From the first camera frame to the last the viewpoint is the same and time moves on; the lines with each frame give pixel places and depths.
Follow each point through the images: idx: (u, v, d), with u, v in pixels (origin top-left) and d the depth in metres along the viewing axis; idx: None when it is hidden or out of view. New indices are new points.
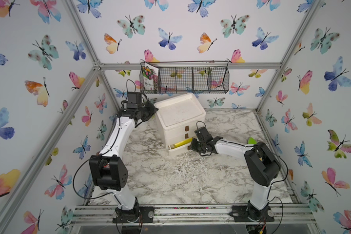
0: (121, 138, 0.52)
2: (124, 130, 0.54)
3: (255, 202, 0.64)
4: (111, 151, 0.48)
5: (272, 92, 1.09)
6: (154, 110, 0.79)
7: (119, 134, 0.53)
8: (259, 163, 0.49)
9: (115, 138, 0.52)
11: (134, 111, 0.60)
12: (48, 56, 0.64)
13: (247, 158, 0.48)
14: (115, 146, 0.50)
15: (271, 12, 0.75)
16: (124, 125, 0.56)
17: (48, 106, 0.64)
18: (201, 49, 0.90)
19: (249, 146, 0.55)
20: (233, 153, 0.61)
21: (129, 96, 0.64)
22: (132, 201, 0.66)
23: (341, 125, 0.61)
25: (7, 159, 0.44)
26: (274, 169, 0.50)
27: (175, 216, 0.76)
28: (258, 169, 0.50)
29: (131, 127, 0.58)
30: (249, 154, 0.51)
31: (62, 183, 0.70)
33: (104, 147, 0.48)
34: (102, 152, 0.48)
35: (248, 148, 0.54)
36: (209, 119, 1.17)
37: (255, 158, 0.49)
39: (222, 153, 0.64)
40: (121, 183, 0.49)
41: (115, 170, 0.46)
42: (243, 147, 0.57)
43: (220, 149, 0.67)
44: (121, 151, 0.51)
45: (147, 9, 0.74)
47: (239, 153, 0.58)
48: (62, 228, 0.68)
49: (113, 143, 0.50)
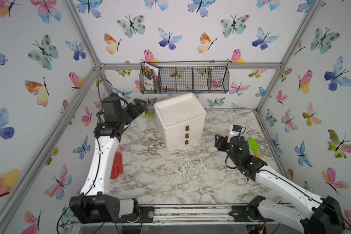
0: (104, 167, 0.44)
2: (105, 155, 0.46)
3: (263, 211, 0.62)
4: (94, 188, 0.41)
5: (272, 92, 1.09)
6: (139, 112, 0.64)
7: (101, 163, 0.44)
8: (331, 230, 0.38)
9: (97, 167, 0.44)
11: (115, 125, 0.51)
12: (48, 56, 0.64)
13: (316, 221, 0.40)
14: (98, 180, 0.42)
15: (271, 11, 0.75)
16: (105, 148, 0.47)
17: (48, 106, 0.64)
18: (202, 49, 0.90)
19: (316, 200, 0.43)
20: (284, 195, 0.49)
21: (107, 107, 0.52)
22: (130, 204, 0.64)
23: (341, 125, 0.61)
25: (7, 159, 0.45)
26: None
27: (175, 216, 0.76)
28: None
29: (114, 146, 0.49)
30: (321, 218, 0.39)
31: (62, 183, 0.70)
33: (86, 183, 0.41)
34: (84, 191, 0.40)
35: (315, 205, 0.42)
36: (209, 119, 1.17)
37: (326, 223, 0.38)
39: (262, 184, 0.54)
40: (113, 217, 0.44)
41: (104, 210, 0.40)
42: (306, 197, 0.44)
43: (264, 181, 0.54)
44: (107, 183, 0.44)
45: (147, 9, 0.74)
47: (296, 200, 0.46)
48: (62, 228, 0.68)
49: (96, 176, 0.42)
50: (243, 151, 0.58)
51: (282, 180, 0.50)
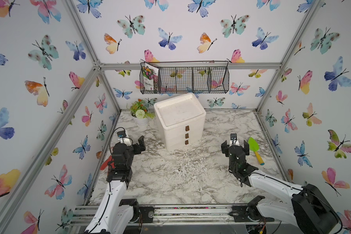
0: (110, 207, 0.48)
2: (114, 196, 0.51)
3: (263, 208, 0.62)
4: (99, 225, 0.43)
5: (272, 92, 1.09)
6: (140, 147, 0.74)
7: (108, 204, 0.48)
8: (312, 213, 0.41)
9: (105, 206, 0.48)
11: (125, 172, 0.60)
12: (48, 56, 0.64)
13: (297, 204, 0.43)
14: (104, 218, 0.45)
15: (271, 12, 0.75)
16: (114, 190, 0.53)
17: (48, 106, 0.64)
18: (202, 49, 0.90)
19: (296, 188, 0.47)
20: (272, 191, 0.54)
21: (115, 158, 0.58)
22: (130, 210, 0.64)
23: (341, 125, 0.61)
25: (7, 159, 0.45)
26: (331, 222, 0.41)
27: (175, 216, 0.76)
28: (309, 218, 0.41)
29: (123, 190, 0.55)
30: (298, 200, 0.43)
31: (62, 183, 0.70)
33: (92, 221, 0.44)
34: (89, 229, 0.42)
35: (295, 192, 0.46)
36: (209, 119, 1.17)
37: (305, 205, 0.41)
39: (256, 186, 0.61)
40: None
41: None
42: (287, 187, 0.49)
43: (256, 183, 0.59)
44: (110, 223, 0.45)
45: (147, 9, 0.74)
47: (280, 192, 0.50)
48: (62, 228, 0.68)
49: (102, 214, 0.46)
50: (240, 160, 0.65)
51: (269, 178, 0.55)
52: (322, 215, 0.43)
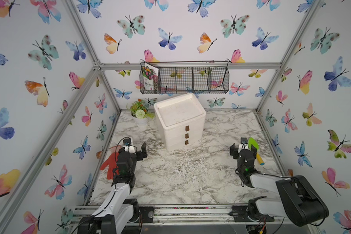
0: (116, 199, 0.52)
2: (120, 193, 0.55)
3: (261, 204, 0.63)
4: (105, 211, 0.46)
5: (272, 92, 1.09)
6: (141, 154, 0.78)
7: (114, 196, 0.53)
8: (294, 196, 0.44)
9: (110, 199, 0.52)
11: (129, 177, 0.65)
12: (48, 56, 0.64)
13: (281, 187, 0.48)
14: (109, 206, 0.48)
15: (271, 12, 0.75)
16: (119, 188, 0.57)
17: (48, 106, 0.64)
18: (201, 49, 0.90)
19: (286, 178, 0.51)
20: (268, 185, 0.57)
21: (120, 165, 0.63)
22: (130, 209, 0.64)
23: (341, 125, 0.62)
25: (7, 160, 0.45)
26: (316, 209, 0.42)
27: (175, 216, 0.76)
28: (291, 201, 0.44)
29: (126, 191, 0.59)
30: (282, 183, 0.47)
31: (62, 183, 0.70)
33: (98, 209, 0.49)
34: (95, 213, 0.45)
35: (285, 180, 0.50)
36: (209, 119, 1.17)
37: (288, 187, 0.45)
39: (258, 186, 0.63)
40: None
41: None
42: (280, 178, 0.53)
43: (255, 181, 0.64)
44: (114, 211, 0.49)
45: (147, 9, 0.74)
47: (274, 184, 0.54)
48: (62, 228, 0.68)
49: (107, 204, 0.49)
50: (248, 164, 0.69)
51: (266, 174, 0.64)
52: (308, 203, 0.44)
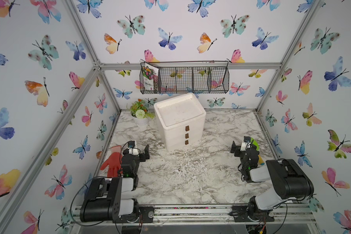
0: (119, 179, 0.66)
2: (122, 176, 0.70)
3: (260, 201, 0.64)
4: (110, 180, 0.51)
5: (272, 92, 1.09)
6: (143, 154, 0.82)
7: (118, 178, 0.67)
8: (281, 171, 0.49)
9: None
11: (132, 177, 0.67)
12: (48, 56, 0.64)
13: (270, 165, 0.53)
14: None
15: (271, 12, 0.75)
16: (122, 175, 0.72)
17: (48, 106, 0.64)
18: (201, 49, 0.90)
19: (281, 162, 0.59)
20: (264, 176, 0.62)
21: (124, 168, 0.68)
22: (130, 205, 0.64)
23: (341, 125, 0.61)
25: (7, 159, 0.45)
26: (301, 182, 0.46)
27: (175, 216, 0.76)
28: (278, 175, 0.50)
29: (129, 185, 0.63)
30: (271, 161, 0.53)
31: (62, 183, 0.70)
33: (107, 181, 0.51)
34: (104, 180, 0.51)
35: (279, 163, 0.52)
36: (209, 119, 1.17)
37: (276, 165, 0.51)
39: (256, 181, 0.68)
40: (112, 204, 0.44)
41: (113, 187, 0.47)
42: None
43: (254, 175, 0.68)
44: None
45: (147, 9, 0.74)
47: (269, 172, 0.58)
48: (63, 228, 0.69)
49: None
50: (252, 162, 0.72)
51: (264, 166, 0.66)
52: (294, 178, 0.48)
